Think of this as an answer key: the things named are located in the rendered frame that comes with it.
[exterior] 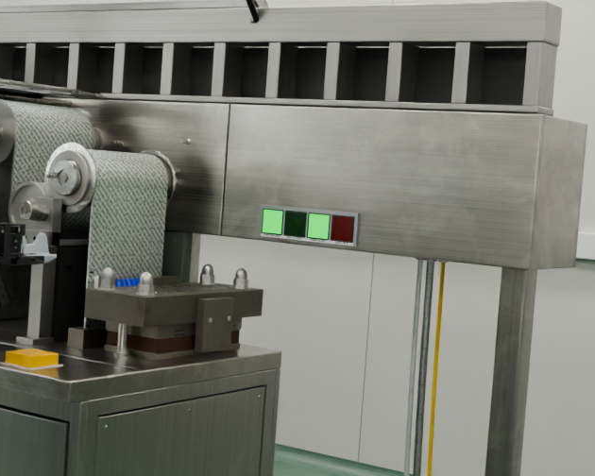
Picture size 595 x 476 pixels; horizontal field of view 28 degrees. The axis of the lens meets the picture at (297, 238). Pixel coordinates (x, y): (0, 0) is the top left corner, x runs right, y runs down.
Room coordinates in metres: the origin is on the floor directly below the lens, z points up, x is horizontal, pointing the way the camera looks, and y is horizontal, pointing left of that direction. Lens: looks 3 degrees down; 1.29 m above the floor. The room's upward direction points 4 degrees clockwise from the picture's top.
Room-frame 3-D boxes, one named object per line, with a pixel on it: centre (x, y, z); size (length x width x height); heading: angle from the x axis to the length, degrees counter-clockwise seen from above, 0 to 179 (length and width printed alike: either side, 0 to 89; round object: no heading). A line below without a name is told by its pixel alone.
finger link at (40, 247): (2.31, 0.50, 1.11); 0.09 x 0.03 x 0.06; 138
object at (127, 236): (2.55, 0.37, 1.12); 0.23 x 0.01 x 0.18; 146
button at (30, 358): (2.20, 0.48, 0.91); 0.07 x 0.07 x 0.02; 56
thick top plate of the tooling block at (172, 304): (2.52, 0.24, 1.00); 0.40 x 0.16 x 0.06; 146
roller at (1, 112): (2.73, 0.62, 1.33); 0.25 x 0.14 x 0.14; 146
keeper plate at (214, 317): (2.48, 0.16, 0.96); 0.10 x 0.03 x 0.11; 146
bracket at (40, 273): (2.47, 0.54, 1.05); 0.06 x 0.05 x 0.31; 146
